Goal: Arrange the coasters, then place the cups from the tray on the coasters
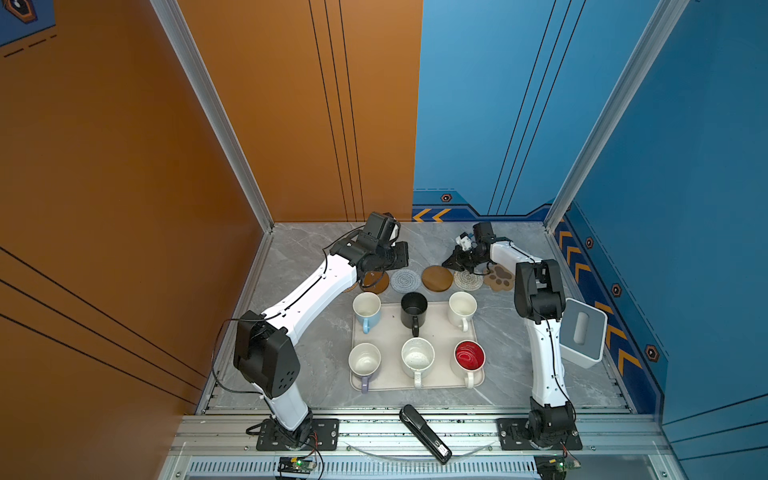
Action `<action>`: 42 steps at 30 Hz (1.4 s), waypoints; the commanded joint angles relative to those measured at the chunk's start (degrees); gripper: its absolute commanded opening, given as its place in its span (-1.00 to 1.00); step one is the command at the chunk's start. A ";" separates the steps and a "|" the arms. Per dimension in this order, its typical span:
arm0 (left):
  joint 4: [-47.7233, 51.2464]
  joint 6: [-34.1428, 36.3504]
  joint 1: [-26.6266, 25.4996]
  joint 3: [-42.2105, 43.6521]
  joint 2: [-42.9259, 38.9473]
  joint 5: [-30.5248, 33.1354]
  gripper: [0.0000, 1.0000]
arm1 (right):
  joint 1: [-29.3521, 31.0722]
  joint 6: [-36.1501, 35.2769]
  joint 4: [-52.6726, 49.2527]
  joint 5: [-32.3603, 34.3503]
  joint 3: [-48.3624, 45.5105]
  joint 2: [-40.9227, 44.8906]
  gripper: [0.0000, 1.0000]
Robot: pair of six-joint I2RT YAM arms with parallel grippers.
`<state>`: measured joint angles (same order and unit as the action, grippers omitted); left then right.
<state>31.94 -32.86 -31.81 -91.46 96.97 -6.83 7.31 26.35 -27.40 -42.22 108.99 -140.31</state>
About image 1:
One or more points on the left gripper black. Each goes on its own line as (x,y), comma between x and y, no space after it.
(402,255)

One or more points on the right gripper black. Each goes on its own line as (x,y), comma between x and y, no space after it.
(455,260)

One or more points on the glossy dark brown coaster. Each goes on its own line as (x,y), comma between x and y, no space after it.
(375,282)

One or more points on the white multicolour woven coaster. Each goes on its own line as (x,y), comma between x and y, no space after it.
(468,281)

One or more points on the cork paw print coaster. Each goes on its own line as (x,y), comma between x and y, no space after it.
(499,279)

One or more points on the blue grey woven coaster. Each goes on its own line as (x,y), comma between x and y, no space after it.
(404,281)

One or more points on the round wooden coaster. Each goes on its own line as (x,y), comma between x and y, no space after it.
(437,278)

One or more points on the light blue mug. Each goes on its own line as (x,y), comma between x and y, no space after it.
(367,310)

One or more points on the black mug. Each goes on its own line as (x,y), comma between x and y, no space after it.
(414,306)

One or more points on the red inside white mug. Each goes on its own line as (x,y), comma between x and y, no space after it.
(467,362)

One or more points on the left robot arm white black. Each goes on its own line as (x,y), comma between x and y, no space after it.
(264,349)

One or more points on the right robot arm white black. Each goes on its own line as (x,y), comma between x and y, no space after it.
(539,298)

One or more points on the beige serving tray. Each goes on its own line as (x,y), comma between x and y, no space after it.
(393,359)

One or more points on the white tissue box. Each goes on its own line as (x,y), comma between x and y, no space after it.
(582,334)

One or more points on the black stapler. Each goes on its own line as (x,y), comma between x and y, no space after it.
(420,428)

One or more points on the left green circuit board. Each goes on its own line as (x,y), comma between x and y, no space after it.
(297,468)

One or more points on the right circuit board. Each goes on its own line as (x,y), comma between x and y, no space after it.
(551,468)

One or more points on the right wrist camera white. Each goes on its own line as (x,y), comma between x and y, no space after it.
(464,241)

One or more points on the white mug purple handle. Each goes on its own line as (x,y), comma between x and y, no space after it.
(364,361)

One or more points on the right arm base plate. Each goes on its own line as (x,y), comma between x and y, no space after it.
(515,434)

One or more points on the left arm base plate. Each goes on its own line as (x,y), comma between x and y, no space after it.
(322,433)

